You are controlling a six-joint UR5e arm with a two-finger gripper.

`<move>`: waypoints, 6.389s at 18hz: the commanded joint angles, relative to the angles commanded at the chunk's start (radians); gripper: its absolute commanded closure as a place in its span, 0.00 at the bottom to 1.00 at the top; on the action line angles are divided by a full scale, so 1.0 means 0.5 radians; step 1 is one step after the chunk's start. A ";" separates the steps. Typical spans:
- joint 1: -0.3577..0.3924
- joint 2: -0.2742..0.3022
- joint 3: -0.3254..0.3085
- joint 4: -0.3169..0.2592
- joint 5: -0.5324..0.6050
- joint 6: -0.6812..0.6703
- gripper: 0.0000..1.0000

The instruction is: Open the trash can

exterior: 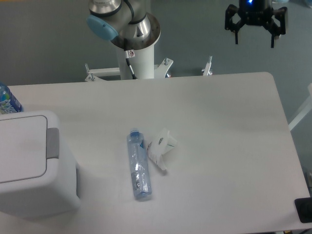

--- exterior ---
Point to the white frame at right edge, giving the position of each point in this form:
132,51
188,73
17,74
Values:
302,111

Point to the empty clear plastic bottle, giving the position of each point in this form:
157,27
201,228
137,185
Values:
138,163

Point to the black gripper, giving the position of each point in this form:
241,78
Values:
257,13

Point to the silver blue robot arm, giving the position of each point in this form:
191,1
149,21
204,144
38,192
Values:
128,25

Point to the white trash can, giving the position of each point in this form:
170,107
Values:
39,175

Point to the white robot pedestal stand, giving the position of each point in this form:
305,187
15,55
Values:
133,64

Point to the blue labelled water bottle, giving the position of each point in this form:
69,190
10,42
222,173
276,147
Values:
8,102

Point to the crumpled white paper cup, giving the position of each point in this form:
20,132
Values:
159,146

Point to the black device at table edge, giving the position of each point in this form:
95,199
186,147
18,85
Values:
304,209

